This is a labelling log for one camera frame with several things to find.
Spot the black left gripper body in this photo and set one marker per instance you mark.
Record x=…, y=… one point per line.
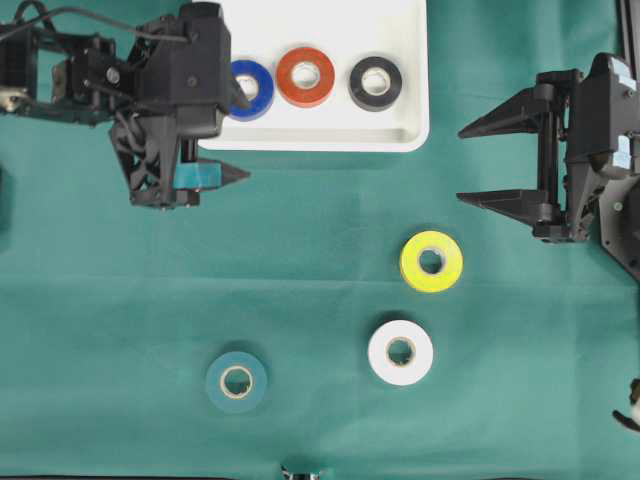
x=93, y=86

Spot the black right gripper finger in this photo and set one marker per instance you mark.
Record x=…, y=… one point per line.
x=517, y=115
x=530, y=207

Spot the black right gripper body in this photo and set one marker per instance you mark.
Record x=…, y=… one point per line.
x=603, y=110

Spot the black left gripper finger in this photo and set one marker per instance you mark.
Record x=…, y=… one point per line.
x=206, y=175
x=237, y=97

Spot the blue tape roll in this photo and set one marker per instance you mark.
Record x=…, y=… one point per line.
x=258, y=86

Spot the orange tape roll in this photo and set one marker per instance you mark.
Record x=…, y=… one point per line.
x=305, y=77

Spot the black tape roll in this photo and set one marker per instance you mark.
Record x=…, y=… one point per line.
x=375, y=83

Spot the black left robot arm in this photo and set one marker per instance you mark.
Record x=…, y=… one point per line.
x=27, y=61

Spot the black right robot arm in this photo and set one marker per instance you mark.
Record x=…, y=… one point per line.
x=617, y=211

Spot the white plastic case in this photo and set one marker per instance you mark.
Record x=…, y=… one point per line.
x=346, y=31

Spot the yellow tape roll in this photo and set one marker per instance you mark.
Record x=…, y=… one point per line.
x=431, y=262

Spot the white tape roll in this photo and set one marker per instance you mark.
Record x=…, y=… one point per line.
x=400, y=353

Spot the teal tape roll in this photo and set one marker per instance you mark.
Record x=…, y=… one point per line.
x=236, y=382

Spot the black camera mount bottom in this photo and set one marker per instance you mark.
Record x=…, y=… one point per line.
x=303, y=472

